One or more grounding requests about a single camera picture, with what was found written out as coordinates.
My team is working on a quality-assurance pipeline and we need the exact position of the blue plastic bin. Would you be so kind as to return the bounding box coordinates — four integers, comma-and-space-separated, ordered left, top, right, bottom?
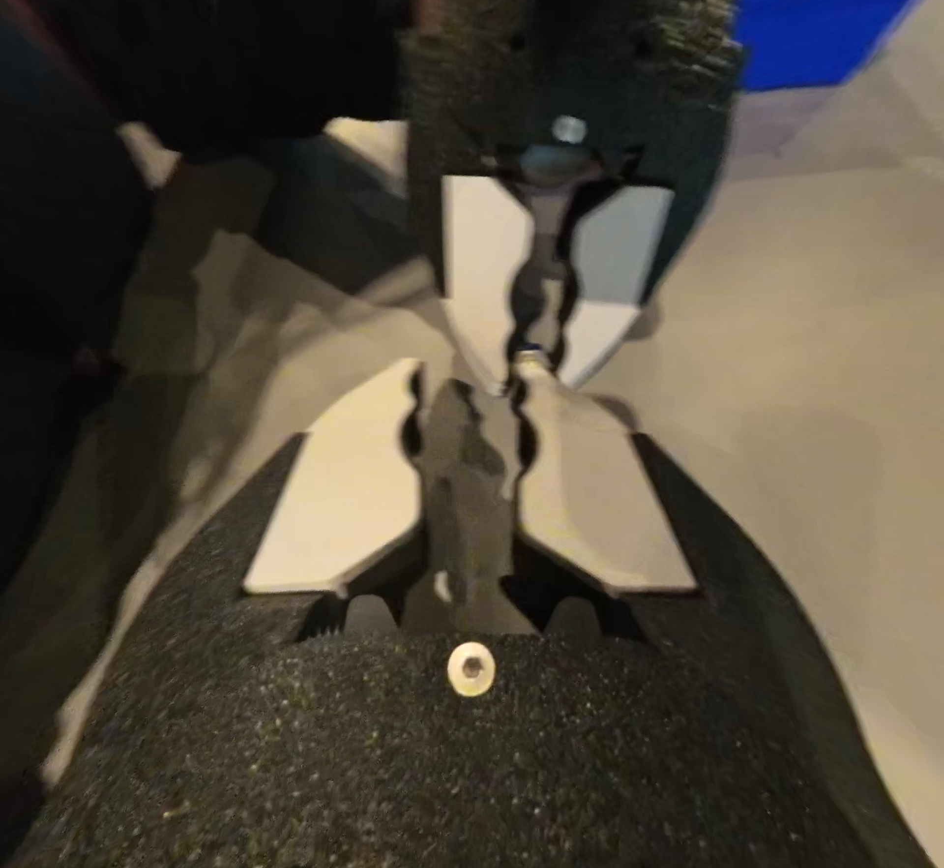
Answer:
734, 0, 944, 90

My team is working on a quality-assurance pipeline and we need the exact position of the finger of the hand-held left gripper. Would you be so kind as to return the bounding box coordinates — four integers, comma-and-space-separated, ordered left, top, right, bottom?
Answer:
542, 182, 677, 391
441, 173, 550, 397

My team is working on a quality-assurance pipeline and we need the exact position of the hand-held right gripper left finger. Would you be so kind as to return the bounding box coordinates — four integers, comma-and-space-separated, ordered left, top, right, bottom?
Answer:
242, 358, 430, 599

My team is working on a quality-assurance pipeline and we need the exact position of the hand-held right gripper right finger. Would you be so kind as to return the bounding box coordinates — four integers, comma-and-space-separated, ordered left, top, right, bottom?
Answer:
505, 374, 700, 599

